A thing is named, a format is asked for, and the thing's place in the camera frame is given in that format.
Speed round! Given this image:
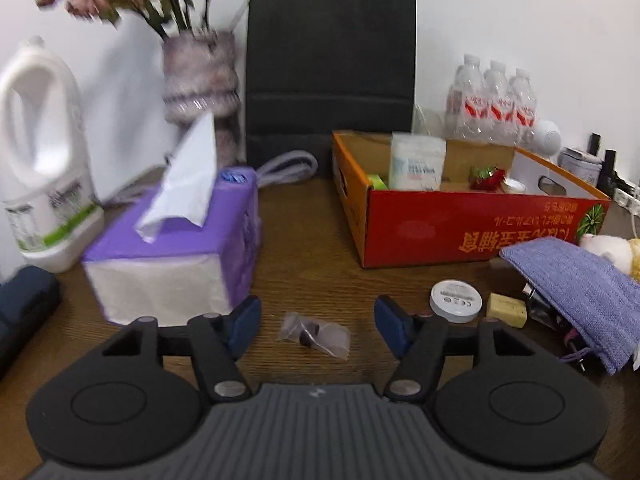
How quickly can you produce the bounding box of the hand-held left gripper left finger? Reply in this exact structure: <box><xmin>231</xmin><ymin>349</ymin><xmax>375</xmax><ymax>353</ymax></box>
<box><xmin>102</xmin><ymin>295</ymin><xmax>263</xmax><ymax>403</ymax></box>

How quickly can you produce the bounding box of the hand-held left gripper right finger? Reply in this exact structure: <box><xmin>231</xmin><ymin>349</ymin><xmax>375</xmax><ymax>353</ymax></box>
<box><xmin>374</xmin><ymin>294</ymin><xmax>538</xmax><ymax>403</ymax></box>

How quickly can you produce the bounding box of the small clear plastic bag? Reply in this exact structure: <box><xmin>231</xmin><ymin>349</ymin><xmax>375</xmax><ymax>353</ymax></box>
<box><xmin>277</xmin><ymin>311</ymin><xmax>351</xmax><ymax>361</ymax></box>

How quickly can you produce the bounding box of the orange cardboard box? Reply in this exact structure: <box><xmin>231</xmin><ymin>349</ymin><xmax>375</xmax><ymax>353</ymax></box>
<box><xmin>331</xmin><ymin>130</ymin><xmax>612</xmax><ymax>269</ymax></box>

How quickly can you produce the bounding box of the white round tin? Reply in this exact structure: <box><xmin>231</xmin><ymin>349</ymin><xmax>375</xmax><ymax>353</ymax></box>
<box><xmin>429</xmin><ymin>279</ymin><xmax>483</xmax><ymax>323</ymax></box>

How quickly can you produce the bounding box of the purple tissue box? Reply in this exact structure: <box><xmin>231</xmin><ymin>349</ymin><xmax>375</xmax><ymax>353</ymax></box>
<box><xmin>81</xmin><ymin>165</ymin><xmax>263</xmax><ymax>326</ymax></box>

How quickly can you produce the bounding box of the yellow eraser block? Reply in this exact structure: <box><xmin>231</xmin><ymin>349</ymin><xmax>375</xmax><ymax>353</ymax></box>
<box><xmin>486</xmin><ymin>292</ymin><xmax>528</xmax><ymax>328</ymax></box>

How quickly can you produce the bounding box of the black small gadget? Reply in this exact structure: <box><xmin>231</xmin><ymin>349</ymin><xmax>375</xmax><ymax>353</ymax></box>
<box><xmin>522</xmin><ymin>282</ymin><xmax>566</xmax><ymax>331</ymax></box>

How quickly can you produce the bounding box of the white tissue sheet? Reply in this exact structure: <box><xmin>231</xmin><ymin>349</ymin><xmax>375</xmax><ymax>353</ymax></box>
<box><xmin>135</xmin><ymin>110</ymin><xmax>219</xmax><ymax>243</ymax></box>

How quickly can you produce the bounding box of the white tissue packet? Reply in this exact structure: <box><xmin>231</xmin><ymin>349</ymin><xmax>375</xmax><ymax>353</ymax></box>
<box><xmin>389</xmin><ymin>132</ymin><xmax>447</xmax><ymax>192</ymax></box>

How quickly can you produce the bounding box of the red shiny ornament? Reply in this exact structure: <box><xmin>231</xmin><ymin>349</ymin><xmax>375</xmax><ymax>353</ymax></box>
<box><xmin>469</xmin><ymin>165</ymin><xmax>507</xmax><ymax>191</ymax></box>

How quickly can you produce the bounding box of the purple fabric pouch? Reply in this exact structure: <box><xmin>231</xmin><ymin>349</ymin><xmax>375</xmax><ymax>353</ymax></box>
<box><xmin>499</xmin><ymin>236</ymin><xmax>640</xmax><ymax>375</ymax></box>

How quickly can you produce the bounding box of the clear plastic cup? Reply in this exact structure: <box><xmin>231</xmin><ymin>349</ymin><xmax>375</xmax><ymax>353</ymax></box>
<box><xmin>412</xmin><ymin>105</ymin><xmax>447</xmax><ymax>138</ymax></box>

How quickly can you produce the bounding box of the dark blue case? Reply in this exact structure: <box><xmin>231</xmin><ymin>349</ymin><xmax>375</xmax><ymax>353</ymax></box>
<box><xmin>0</xmin><ymin>265</ymin><xmax>63</xmax><ymax>376</ymax></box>

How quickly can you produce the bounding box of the cream plush toy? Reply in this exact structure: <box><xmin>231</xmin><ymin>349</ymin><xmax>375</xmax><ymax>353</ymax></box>
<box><xmin>579</xmin><ymin>232</ymin><xmax>640</xmax><ymax>281</ymax></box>

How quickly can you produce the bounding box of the white detergent jug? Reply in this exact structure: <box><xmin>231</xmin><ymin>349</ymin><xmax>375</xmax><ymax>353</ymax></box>
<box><xmin>0</xmin><ymin>35</ymin><xmax>106</xmax><ymax>273</ymax></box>

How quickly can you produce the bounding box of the clear water bottle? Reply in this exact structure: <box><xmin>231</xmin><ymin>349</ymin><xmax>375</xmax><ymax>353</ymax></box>
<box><xmin>482</xmin><ymin>60</ymin><xmax>514</xmax><ymax>146</ymax></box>
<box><xmin>447</xmin><ymin>53</ymin><xmax>484</xmax><ymax>141</ymax></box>
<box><xmin>510</xmin><ymin>67</ymin><xmax>539</xmax><ymax>148</ymax></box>

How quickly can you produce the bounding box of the white round device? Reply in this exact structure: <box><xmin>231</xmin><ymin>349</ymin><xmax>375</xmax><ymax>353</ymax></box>
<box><xmin>530</xmin><ymin>119</ymin><xmax>562</xmax><ymax>161</ymax></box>

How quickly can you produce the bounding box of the small printed tin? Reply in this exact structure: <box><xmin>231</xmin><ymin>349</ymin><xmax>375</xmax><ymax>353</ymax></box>
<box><xmin>557</xmin><ymin>147</ymin><xmax>603</xmax><ymax>186</ymax></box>

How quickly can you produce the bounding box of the furry mauve vase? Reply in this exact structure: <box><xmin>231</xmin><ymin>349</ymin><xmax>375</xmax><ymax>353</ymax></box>
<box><xmin>161</xmin><ymin>30</ymin><xmax>241</xmax><ymax>166</ymax></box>

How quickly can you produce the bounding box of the black cosmetic bottle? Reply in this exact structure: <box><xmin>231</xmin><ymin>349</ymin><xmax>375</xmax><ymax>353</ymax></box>
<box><xmin>602</xmin><ymin>150</ymin><xmax>619</xmax><ymax>196</ymax></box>

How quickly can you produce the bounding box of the white power strip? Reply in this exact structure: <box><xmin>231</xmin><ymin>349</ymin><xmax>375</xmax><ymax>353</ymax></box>
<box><xmin>612</xmin><ymin>182</ymin><xmax>640</xmax><ymax>216</ymax></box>

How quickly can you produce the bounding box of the black paper bag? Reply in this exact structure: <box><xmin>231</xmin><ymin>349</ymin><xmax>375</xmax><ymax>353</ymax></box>
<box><xmin>244</xmin><ymin>0</ymin><xmax>418</xmax><ymax>168</ymax></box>

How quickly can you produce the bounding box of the lavender cable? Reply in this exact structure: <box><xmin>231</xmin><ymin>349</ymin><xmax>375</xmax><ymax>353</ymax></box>
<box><xmin>102</xmin><ymin>150</ymin><xmax>319</xmax><ymax>208</ymax></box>

